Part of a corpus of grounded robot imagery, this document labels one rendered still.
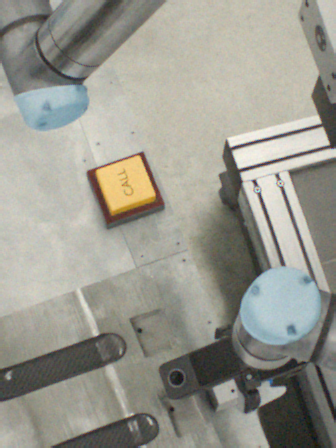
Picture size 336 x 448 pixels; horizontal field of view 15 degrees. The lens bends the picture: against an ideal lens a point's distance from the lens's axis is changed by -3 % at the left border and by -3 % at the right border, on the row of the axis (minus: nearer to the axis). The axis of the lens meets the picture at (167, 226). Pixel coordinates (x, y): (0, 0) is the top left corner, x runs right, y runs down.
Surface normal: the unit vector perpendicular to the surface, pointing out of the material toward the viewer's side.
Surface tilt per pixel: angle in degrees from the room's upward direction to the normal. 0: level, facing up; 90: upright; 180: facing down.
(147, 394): 0
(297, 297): 0
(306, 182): 0
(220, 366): 28
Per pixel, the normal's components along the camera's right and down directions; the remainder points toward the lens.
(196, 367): -0.40, -0.12
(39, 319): 0.00, -0.30
